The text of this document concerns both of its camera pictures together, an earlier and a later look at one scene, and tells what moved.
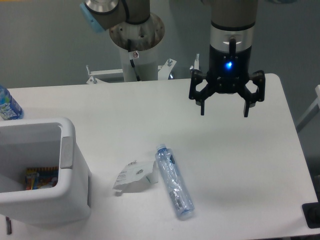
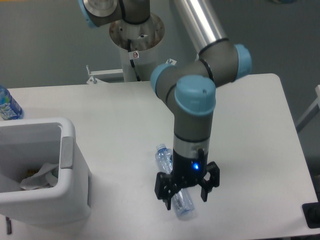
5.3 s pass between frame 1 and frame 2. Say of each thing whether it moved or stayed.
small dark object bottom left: stayed
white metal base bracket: stayed
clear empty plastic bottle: stayed
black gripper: moved
